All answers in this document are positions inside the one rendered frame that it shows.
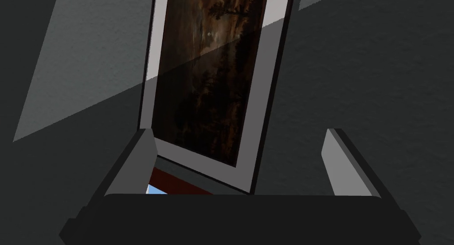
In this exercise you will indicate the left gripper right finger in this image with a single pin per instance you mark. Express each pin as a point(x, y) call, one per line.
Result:
point(345, 168)

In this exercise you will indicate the red framed picture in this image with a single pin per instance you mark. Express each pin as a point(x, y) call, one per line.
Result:
point(173, 184)

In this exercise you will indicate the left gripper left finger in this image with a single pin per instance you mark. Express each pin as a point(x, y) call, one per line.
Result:
point(136, 170)

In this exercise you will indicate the dark landscape painting white frame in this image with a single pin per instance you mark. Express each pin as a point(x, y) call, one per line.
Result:
point(209, 85)

